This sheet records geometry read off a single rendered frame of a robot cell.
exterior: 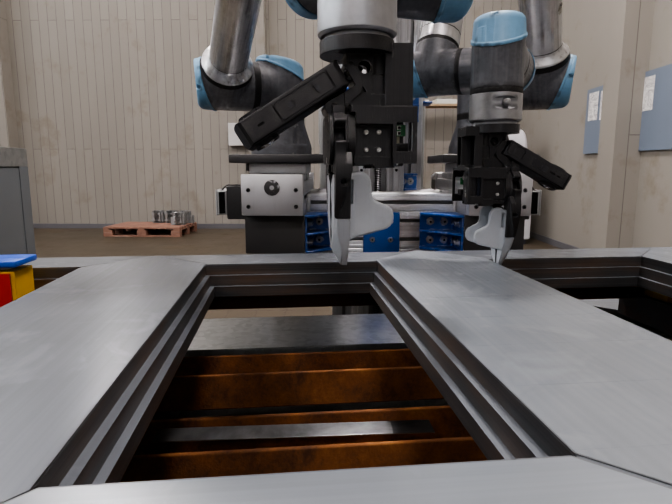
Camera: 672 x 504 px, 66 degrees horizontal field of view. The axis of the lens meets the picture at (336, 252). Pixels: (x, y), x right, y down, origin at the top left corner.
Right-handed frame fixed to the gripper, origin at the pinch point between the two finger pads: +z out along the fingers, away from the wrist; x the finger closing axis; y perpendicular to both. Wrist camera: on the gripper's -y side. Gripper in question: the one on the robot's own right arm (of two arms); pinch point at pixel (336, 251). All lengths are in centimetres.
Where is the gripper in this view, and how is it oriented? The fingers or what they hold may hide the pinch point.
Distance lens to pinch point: 51.9
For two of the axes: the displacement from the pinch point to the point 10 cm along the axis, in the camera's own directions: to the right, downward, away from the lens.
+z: 0.1, 9.9, 1.5
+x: -1.2, -1.4, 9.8
